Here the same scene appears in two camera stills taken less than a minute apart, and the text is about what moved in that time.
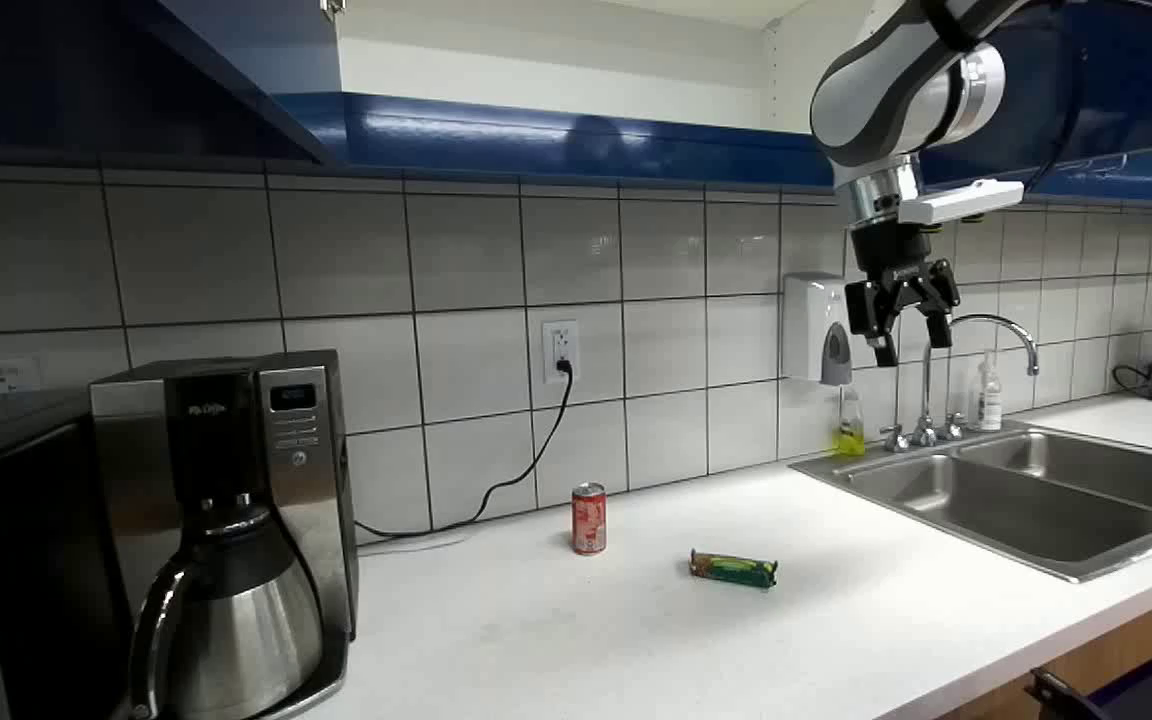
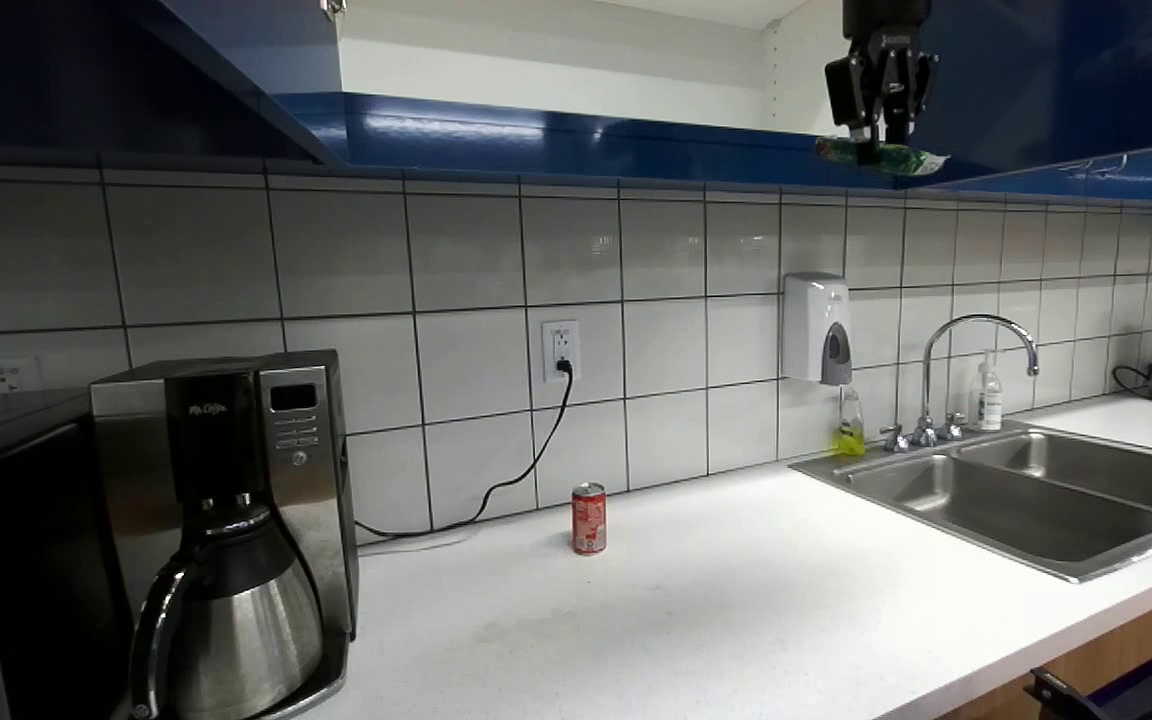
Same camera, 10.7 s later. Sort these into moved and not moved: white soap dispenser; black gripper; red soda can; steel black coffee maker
Moved: black gripper
Not moved: white soap dispenser; steel black coffee maker; red soda can
